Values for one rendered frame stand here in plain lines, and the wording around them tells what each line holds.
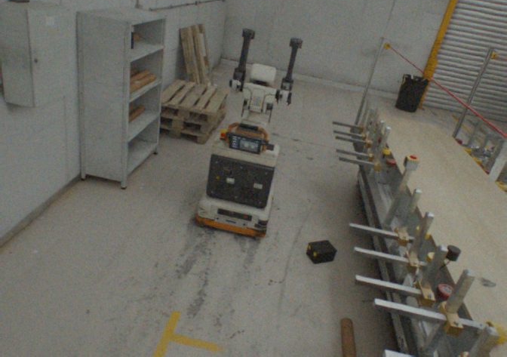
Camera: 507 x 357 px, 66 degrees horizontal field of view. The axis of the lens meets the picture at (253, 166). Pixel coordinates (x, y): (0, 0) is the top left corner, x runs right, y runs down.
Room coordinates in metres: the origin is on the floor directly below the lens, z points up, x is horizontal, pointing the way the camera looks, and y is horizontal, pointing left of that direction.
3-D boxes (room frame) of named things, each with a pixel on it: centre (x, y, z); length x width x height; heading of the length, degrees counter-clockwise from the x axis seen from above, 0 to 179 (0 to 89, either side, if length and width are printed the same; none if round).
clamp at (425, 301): (1.48, -0.92, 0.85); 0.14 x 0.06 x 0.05; 177
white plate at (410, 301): (1.53, -0.90, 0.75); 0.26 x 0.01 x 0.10; 177
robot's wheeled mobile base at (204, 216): (3.10, 0.08, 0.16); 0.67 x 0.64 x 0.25; 177
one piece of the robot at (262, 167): (3.01, 0.09, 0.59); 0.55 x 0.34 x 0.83; 87
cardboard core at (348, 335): (1.85, -0.83, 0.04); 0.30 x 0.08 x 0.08; 177
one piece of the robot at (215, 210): (2.77, 0.08, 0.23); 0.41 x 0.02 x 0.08; 87
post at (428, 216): (1.75, -0.93, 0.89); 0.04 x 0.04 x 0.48; 87
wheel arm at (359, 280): (1.47, -0.80, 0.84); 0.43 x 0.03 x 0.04; 87
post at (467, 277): (1.25, -0.91, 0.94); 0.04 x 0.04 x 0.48; 87
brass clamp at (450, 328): (1.23, -0.90, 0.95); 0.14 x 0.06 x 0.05; 177
